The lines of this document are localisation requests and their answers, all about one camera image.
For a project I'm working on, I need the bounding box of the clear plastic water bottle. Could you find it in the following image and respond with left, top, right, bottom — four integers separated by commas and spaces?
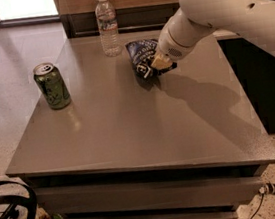
95, 0, 122, 57

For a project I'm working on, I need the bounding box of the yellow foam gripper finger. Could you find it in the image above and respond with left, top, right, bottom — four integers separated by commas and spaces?
151, 53, 173, 70

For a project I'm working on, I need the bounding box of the blue chip bag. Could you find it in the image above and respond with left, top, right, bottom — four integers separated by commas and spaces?
125, 38, 177, 79

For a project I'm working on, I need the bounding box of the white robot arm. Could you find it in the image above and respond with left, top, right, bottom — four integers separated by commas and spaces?
150, 0, 275, 70

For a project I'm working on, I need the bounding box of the grey drawer cabinet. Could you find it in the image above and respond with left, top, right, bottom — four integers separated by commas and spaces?
7, 36, 275, 219

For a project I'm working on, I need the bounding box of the green soda can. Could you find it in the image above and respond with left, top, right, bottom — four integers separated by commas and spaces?
33, 63, 71, 110

